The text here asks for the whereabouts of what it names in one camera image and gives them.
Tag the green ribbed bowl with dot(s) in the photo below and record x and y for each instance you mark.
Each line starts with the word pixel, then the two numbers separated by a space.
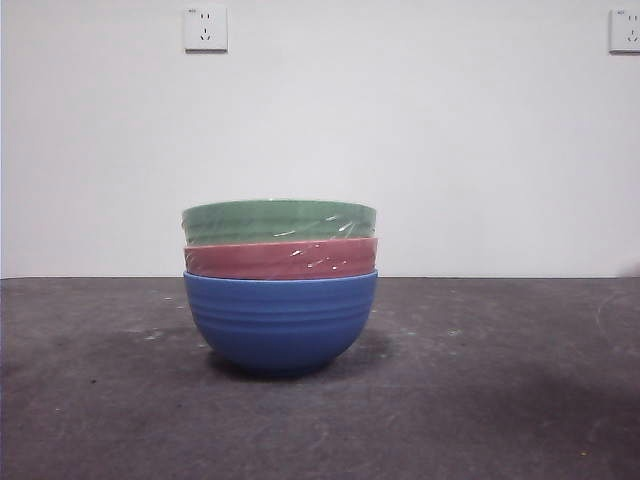
pixel 260 220

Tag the red ribbed bowl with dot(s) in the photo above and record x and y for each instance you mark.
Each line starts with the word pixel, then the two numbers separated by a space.
pixel 240 260

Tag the blue ribbed bowl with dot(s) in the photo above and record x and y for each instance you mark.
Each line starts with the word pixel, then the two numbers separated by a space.
pixel 280 325

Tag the white wall socket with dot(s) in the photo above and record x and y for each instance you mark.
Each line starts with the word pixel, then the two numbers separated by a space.
pixel 626 31
pixel 206 29

